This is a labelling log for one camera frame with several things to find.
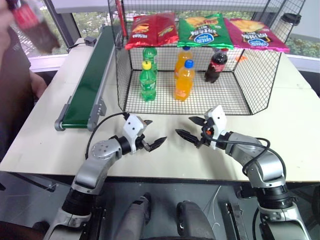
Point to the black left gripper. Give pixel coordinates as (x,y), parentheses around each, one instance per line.
(140,141)

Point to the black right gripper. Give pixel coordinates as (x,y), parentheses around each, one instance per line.
(208,136)

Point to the cola bottle red label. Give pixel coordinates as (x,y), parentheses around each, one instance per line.
(35,27)

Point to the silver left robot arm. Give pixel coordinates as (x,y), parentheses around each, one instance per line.
(86,172)

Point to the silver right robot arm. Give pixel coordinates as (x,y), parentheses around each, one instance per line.
(265,167)

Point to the green conveyor belt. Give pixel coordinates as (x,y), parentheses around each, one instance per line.
(87,80)

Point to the person's bare hand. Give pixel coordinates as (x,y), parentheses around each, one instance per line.
(5,17)

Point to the orange soda bottle blue cap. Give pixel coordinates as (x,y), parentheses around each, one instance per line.
(184,82)

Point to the green soda bottle yellow cap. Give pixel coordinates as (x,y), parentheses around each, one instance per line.
(148,85)

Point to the cola bottle red cap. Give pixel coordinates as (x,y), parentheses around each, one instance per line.
(216,65)

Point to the dark rounded grey shape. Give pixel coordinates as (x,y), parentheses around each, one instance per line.
(136,215)

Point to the small orange scrap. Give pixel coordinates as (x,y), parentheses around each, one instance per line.
(241,58)

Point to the dark rounded black shape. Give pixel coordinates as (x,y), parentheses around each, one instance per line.
(192,220)

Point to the green chips bag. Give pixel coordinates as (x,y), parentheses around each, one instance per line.
(203,31)

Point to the red chips bag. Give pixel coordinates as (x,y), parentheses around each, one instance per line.
(152,30)

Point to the small black box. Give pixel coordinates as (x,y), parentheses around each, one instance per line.
(90,41)

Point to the pink chips bag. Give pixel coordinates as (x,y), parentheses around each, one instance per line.
(255,35)

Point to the white cup black lid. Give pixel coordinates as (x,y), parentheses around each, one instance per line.
(287,27)

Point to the person in dark clothes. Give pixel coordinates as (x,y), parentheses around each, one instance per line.
(15,87)

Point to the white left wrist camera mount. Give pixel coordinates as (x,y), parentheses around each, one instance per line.
(132,127)

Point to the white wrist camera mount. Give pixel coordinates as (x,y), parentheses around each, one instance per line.
(132,127)
(220,120)

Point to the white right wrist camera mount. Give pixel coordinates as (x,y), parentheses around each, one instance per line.
(220,120)

